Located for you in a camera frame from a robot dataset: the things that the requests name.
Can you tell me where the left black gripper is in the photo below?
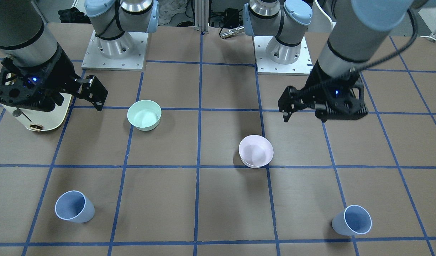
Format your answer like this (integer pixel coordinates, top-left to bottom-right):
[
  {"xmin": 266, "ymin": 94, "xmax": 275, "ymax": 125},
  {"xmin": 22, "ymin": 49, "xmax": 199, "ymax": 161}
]
[{"xmin": 278, "ymin": 65, "xmax": 368, "ymax": 123}]

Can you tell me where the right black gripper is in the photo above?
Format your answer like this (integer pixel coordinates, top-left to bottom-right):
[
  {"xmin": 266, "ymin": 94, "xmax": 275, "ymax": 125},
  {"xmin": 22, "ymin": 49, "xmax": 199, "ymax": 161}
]
[{"xmin": 0, "ymin": 53, "xmax": 108, "ymax": 112}]

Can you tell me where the blue cup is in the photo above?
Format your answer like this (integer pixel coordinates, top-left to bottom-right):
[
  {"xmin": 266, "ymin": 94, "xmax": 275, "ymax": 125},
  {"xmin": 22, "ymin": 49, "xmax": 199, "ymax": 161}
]
[
  {"xmin": 332, "ymin": 205, "xmax": 373, "ymax": 236},
  {"xmin": 54, "ymin": 191, "xmax": 95, "ymax": 223}
]

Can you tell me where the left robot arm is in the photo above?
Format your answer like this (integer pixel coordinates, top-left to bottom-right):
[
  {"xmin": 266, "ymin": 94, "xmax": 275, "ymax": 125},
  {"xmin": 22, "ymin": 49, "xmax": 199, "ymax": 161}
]
[{"xmin": 243, "ymin": 0, "xmax": 427, "ymax": 123}]

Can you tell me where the pink bowl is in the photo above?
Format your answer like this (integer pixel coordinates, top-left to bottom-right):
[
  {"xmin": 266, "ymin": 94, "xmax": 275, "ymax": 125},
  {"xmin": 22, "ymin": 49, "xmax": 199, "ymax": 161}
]
[{"xmin": 238, "ymin": 135, "xmax": 274, "ymax": 168}]

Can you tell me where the mint green bowl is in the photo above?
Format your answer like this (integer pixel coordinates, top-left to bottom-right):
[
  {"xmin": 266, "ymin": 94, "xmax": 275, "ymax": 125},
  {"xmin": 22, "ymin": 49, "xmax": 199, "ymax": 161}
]
[{"xmin": 127, "ymin": 100, "xmax": 162, "ymax": 131}]

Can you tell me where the cream white toaster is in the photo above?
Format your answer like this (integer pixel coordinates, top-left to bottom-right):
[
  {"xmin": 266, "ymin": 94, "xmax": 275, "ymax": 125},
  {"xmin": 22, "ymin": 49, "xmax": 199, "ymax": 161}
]
[{"xmin": 2, "ymin": 94, "xmax": 72, "ymax": 132}]

